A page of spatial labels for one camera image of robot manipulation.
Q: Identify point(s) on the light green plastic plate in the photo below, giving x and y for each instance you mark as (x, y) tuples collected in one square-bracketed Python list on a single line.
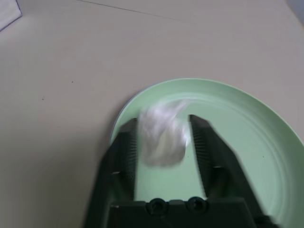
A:
[(249, 123)]

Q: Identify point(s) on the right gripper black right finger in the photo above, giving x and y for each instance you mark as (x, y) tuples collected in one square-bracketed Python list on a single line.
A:
[(218, 166)]

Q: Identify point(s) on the white tissue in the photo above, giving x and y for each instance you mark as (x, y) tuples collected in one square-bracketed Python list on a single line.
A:
[(161, 135)]

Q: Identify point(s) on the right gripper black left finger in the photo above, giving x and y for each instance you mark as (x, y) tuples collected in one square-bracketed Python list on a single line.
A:
[(116, 166)]

